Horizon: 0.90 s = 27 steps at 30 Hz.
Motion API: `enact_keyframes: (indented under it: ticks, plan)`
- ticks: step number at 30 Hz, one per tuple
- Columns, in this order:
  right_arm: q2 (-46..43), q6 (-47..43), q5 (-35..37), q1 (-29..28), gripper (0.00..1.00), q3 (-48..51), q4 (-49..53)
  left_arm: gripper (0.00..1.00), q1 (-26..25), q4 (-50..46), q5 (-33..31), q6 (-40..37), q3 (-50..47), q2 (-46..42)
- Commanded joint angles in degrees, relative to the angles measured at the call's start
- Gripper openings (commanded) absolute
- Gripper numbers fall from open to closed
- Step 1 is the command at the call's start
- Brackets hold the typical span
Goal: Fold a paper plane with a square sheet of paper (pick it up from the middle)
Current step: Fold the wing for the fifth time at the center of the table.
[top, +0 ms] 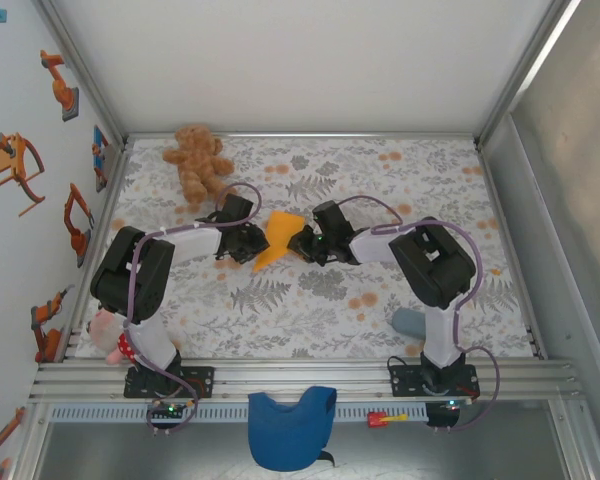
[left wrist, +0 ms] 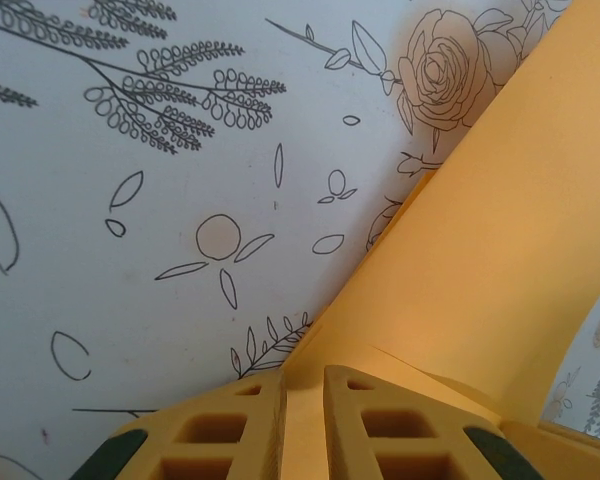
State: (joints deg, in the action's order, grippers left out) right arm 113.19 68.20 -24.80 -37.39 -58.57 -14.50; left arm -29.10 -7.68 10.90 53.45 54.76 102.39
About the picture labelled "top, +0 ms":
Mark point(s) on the orange cloth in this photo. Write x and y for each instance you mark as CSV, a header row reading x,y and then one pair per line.
x,y
280,230

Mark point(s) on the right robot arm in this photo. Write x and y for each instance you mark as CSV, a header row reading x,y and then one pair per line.
x,y
430,265

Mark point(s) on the orange arm sticker grey base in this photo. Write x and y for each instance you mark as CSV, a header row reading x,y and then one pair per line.
x,y
60,87

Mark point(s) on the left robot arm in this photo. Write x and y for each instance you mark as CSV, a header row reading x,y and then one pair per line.
x,y
130,275

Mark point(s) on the floral tablecloth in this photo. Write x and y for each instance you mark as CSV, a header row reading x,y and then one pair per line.
x,y
280,325

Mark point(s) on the brown teddy bear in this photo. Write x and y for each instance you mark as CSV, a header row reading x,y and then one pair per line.
x,y
197,160

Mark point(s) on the grey-blue cylinder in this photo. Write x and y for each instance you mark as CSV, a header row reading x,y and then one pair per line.
x,y
407,322

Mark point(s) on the pink plush toy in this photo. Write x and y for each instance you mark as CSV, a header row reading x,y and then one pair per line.
x,y
102,330

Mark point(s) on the blue and orange sticker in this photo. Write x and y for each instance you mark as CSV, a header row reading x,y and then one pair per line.
x,y
100,155

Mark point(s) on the red and yellow tool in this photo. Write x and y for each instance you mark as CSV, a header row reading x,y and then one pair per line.
x,y
377,420

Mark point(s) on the circuit board with LED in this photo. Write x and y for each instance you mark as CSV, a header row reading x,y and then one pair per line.
x,y
455,405
169,410

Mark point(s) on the blue cloth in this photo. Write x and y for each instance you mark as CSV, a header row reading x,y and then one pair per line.
x,y
285,435

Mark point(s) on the orange claw sticker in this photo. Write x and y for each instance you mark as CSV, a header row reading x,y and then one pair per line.
x,y
7,160

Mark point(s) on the thin aluminium frame rail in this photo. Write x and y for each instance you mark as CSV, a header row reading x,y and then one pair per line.
x,y
330,135

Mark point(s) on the wide aluminium frame rail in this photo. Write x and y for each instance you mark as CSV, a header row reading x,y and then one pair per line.
x,y
305,372

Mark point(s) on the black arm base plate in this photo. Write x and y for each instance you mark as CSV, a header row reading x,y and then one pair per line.
x,y
202,380
405,380

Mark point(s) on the aluminium side rail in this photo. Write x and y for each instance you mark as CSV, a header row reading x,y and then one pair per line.
x,y
510,250
100,240

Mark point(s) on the aluminium frame post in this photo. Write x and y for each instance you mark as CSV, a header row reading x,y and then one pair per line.
x,y
521,75
86,75

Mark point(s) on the aluminium frame leg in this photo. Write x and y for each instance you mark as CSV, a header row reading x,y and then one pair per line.
x,y
577,440
30,440

